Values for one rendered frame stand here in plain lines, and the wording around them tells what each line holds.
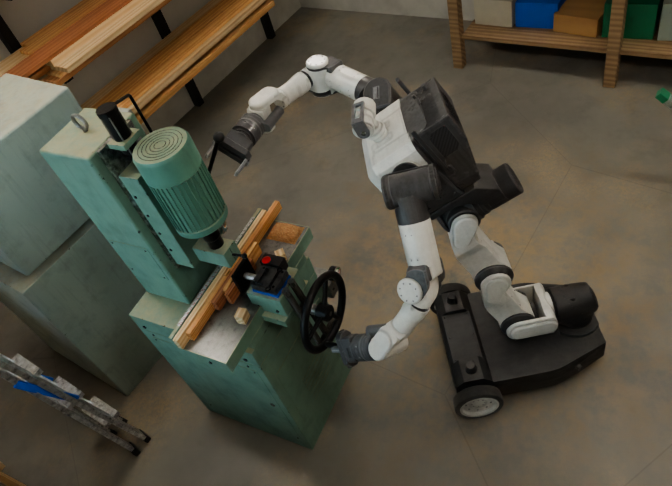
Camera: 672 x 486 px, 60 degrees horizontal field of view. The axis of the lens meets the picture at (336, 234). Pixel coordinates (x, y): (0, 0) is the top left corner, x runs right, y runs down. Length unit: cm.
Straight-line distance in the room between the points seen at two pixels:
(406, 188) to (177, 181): 64
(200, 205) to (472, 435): 149
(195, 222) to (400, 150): 65
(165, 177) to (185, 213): 15
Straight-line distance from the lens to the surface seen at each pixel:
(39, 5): 416
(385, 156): 168
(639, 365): 282
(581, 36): 419
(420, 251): 159
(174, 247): 203
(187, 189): 175
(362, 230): 335
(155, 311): 232
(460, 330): 263
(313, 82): 209
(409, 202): 157
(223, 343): 197
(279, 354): 219
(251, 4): 464
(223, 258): 198
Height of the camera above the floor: 240
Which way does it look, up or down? 45 degrees down
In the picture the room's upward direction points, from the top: 19 degrees counter-clockwise
